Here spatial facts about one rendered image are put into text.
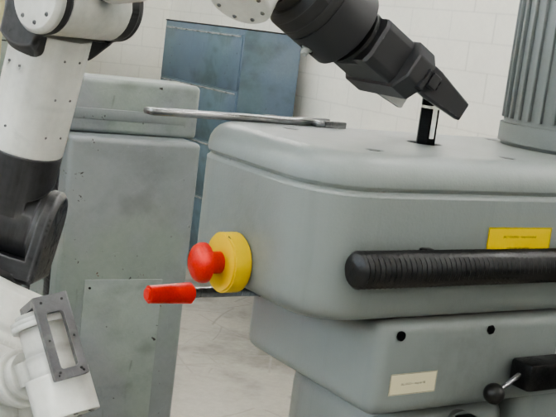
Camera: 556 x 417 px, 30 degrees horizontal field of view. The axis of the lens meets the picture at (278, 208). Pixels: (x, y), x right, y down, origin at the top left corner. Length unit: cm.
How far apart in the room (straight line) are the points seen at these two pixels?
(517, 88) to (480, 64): 590
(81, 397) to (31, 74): 36
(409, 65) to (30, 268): 50
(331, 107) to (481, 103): 171
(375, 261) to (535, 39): 43
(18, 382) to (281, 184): 36
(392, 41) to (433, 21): 651
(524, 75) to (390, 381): 42
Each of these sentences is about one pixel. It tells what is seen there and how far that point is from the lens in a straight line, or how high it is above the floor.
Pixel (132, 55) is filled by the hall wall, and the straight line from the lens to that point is 1088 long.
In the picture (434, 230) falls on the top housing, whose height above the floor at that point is 182.
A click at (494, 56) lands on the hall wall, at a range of 708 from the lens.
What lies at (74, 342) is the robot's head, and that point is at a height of 166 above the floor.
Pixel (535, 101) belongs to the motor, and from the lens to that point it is 124.
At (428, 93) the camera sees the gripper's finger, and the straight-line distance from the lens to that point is 106.
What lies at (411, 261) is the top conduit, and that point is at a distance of 95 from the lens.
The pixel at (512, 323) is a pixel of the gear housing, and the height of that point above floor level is 172.
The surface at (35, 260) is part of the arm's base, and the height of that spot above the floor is 170.
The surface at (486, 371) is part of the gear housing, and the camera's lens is 111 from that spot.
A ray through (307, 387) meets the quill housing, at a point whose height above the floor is 161.
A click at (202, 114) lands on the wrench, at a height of 189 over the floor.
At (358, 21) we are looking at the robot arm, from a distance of 103.
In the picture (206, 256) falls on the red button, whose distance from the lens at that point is 99.
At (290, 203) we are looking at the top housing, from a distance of 95.
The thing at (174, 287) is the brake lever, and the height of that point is 171.
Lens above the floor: 199
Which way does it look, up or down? 9 degrees down
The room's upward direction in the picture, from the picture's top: 7 degrees clockwise
